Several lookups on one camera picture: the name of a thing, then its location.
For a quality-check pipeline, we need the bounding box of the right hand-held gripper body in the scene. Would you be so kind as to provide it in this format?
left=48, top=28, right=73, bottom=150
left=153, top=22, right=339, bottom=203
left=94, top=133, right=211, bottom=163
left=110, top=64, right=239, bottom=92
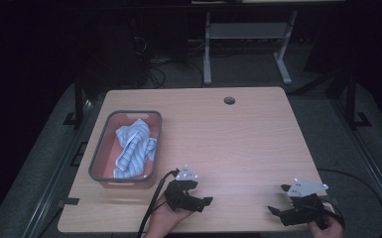
left=279, top=178, right=331, bottom=230

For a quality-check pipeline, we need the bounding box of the pink basket with grey rim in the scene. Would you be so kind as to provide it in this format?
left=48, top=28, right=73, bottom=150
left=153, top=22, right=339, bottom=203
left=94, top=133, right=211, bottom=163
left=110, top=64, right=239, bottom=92
left=88, top=110, right=163, bottom=190

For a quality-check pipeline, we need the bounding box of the bundle of floor cables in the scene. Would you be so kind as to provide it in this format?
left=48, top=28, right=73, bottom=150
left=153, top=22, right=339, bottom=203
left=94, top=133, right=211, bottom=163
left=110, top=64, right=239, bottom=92
left=132, top=34, right=206, bottom=89

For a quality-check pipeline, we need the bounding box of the aluminium frame rail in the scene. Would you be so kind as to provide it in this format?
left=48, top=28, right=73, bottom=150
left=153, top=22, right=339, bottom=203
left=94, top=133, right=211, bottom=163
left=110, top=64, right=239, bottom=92
left=21, top=98, right=95, bottom=238
left=330, top=97, right=382, bottom=229

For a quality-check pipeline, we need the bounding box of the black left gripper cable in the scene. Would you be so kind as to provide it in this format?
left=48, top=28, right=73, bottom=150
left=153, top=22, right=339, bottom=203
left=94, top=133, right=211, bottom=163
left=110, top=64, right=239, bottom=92
left=136, top=168, right=181, bottom=238

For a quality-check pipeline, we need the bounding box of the black metal stand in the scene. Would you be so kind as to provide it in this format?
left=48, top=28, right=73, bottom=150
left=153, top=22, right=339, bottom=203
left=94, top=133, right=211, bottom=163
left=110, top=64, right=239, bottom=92
left=63, top=73, right=85, bottom=130
left=343, top=68, right=373, bottom=131

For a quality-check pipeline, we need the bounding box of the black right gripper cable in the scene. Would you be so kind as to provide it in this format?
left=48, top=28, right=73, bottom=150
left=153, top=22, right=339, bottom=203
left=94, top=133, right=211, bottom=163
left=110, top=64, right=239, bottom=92
left=317, top=168, right=382, bottom=238

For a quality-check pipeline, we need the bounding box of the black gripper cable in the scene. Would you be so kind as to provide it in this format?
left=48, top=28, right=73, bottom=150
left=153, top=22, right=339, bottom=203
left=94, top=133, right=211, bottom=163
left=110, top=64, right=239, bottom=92
left=136, top=168, right=181, bottom=238
left=317, top=168, right=382, bottom=238

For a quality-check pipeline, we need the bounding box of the person's right hand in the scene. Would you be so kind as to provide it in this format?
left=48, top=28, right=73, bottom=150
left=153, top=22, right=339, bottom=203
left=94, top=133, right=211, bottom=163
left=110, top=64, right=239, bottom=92
left=307, top=202, right=345, bottom=238

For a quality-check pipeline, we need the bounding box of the person's left hand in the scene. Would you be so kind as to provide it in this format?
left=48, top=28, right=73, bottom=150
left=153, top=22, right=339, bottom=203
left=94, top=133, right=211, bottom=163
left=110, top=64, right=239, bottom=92
left=144, top=193, right=193, bottom=238

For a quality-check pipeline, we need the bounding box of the blue striped cloth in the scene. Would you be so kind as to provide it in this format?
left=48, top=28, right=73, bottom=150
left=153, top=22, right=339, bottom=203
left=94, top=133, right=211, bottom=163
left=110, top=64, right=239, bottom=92
left=112, top=118, right=158, bottom=179

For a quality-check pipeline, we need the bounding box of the grey metal desk frame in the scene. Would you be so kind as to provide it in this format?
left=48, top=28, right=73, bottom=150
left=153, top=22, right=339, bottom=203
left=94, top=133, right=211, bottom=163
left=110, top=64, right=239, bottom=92
left=202, top=10, right=299, bottom=86

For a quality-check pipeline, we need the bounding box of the black table bracket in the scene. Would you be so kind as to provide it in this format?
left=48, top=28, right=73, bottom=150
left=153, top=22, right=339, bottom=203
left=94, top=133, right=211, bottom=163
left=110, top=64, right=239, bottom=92
left=69, top=141, right=88, bottom=168
left=57, top=196, right=80, bottom=208

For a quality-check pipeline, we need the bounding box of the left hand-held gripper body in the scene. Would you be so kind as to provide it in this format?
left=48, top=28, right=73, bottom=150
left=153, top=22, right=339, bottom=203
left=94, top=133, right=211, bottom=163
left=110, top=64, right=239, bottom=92
left=163, top=164, right=201, bottom=213

